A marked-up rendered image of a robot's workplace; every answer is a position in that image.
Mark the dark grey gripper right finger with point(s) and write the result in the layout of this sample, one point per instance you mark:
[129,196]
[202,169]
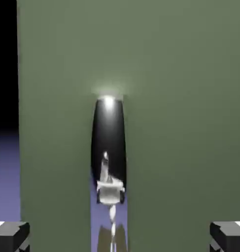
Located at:
[228,238]

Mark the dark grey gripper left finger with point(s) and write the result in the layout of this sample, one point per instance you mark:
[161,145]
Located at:
[9,236]

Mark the green cabinet door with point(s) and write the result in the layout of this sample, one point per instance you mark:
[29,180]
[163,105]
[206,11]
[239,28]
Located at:
[171,118]

